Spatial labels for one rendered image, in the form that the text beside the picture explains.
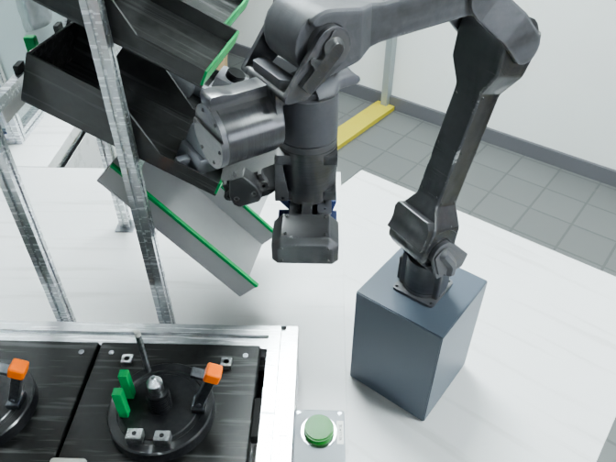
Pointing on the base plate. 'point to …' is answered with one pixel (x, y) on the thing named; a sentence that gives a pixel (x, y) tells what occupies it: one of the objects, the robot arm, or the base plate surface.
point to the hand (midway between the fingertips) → (308, 231)
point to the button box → (335, 448)
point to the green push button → (318, 429)
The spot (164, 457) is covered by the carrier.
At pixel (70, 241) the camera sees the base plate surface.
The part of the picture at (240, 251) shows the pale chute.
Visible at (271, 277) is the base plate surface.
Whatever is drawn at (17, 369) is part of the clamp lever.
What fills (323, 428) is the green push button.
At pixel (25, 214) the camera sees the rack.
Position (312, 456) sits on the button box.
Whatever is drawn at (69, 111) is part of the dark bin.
